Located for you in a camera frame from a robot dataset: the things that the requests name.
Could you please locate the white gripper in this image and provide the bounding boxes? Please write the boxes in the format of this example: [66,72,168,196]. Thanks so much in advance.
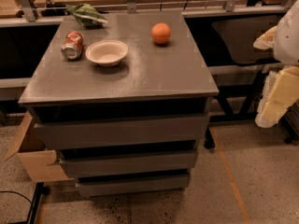
[253,1,299,128]

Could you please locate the grey bottom drawer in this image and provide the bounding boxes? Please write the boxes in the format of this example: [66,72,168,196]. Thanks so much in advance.
[76,174,190,198]

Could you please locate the grey drawer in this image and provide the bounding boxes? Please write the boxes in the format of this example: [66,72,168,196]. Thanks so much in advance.
[60,149,198,178]
[76,174,190,198]
[35,114,209,150]

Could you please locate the grey top drawer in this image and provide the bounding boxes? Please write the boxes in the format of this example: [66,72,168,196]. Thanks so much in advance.
[35,114,209,150]

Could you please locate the grey drawer cabinet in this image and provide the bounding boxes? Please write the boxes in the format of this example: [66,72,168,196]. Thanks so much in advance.
[20,13,218,184]

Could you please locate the grey middle drawer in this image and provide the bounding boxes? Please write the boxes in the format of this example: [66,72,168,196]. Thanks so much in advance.
[60,149,198,178]

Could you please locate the dark side table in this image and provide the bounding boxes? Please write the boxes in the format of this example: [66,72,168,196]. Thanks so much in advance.
[210,14,299,123]

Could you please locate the orange fruit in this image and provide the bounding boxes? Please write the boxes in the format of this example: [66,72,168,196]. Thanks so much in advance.
[151,22,171,45]

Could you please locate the white paper bowl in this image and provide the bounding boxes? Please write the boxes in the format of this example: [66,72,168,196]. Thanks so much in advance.
[85,40,128,67]

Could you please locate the green chip bag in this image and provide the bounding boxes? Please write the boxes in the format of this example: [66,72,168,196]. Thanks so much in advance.
[66,3,107,28]

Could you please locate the crushed red soda can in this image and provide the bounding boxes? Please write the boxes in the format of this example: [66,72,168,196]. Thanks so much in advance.
[61,31,83,60]

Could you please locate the brown cardboard box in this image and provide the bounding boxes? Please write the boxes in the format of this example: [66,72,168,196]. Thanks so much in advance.
[4,112,69,183]

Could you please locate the black floor cable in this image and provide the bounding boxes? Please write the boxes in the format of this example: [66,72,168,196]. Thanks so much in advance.
[0,190,34,205]

